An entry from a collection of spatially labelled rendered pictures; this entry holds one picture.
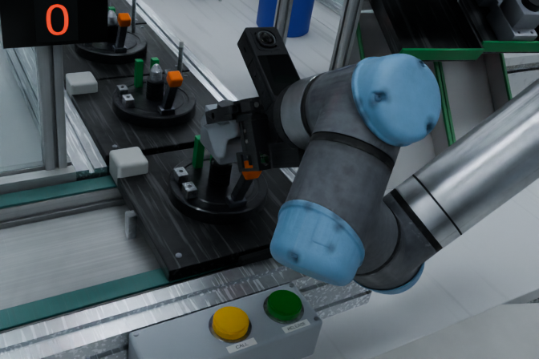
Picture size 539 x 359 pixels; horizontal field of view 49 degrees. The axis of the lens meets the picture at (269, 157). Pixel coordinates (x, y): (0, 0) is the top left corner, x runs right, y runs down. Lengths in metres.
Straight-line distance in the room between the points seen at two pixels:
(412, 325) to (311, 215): 0.46
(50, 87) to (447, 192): 0.53
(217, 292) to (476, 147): 0.34
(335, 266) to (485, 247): 0.65
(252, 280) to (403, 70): 0.36
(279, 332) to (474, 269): 0.44
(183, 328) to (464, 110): 0.60
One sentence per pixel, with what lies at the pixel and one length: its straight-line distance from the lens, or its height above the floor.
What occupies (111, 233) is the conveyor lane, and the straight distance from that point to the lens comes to 0.85.
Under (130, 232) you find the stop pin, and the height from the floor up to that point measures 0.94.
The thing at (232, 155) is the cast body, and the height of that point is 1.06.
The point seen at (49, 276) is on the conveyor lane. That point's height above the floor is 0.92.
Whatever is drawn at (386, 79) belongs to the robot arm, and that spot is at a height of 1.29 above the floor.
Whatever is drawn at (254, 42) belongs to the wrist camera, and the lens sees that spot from 0.66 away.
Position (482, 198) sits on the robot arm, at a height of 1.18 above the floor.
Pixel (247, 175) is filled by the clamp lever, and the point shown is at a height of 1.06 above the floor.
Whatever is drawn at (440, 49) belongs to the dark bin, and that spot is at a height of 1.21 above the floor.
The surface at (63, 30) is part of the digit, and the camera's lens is 0.76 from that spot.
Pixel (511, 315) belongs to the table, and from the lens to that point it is 0.98.
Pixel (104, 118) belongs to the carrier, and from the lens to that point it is 1.00.
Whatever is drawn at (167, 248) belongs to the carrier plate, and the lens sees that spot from 0.75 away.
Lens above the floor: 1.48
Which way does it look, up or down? 33 degrees down
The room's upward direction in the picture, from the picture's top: 10 degrees clockwise
